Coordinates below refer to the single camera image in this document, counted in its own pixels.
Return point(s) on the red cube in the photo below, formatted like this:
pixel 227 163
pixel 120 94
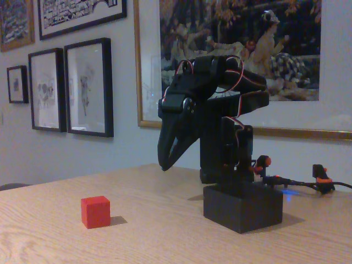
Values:
pixel 95 211

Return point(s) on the black orange table clamp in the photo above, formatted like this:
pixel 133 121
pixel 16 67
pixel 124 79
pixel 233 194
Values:
pixel 321 177
pixel 264 162

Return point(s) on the wood framed colourful picture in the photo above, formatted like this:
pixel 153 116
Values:
pixel 15 22

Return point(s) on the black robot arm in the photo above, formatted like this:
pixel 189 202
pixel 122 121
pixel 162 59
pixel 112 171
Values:
pixel 228 115

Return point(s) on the dark chair back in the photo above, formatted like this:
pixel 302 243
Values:
pixel 13 186

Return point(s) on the tall black framed drawing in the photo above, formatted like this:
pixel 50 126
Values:
pixel 88 88

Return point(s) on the narrow black framed drawing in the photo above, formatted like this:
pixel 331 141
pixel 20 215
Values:
pixel 45 90

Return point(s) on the small black framed picture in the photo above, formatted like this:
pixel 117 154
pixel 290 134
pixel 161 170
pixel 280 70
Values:
pixel 17 83

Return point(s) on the black framed city print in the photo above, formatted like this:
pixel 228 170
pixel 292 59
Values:
pixel 79 13

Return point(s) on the black box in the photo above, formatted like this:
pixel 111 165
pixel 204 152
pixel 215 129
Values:
pixel 242 207

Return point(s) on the large gold framed painting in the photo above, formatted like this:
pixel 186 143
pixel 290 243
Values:
pixel 275 55

